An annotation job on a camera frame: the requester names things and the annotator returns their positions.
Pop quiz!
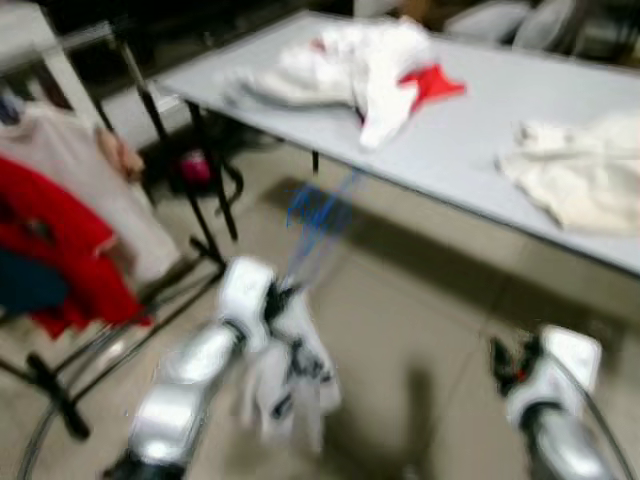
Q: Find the pale pink shirt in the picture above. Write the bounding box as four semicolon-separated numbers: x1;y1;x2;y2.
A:
0;100;183;286

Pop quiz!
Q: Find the cream garment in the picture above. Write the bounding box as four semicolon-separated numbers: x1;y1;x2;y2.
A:
497;110;640;238

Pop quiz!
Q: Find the plain white shirt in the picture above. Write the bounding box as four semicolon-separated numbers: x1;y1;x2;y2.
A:
225;18;437;151

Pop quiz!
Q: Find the grey narrow pillow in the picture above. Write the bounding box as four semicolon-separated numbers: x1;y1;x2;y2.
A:
510;0;578;53

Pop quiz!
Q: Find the red shirt with white trim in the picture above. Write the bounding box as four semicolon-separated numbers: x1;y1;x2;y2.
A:
0;155;153;338

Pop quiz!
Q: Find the white furniture frame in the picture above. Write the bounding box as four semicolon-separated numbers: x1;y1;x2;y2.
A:
0;0;106;136

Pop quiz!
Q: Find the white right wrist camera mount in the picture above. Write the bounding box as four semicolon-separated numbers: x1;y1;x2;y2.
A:
535;324;604;401

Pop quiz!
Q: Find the grey square pillow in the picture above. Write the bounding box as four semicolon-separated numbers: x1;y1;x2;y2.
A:
445;0;541;46

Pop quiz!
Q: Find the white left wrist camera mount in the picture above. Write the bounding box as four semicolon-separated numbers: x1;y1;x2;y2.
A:
215;257;279;356

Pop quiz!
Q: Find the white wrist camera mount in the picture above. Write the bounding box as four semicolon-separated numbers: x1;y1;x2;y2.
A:
535;324;604;401
215;257;279;356

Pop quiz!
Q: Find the navy blue shirt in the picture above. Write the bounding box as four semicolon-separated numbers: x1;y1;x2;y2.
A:
0;248;71;316

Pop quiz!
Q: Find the magenta plastic container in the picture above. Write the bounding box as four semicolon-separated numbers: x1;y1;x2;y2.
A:
178;150;216;189

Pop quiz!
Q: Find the red garment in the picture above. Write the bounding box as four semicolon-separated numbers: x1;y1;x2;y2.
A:
398;63;468;113

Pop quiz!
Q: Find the white black print T-shirt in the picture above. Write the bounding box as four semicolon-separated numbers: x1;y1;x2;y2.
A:
238;290;343;453

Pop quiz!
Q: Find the blue wire hanger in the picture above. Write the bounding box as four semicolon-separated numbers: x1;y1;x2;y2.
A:
285;168;363;291

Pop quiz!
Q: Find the black clothes rack frame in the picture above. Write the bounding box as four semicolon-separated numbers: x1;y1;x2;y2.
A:
0;30;246;441

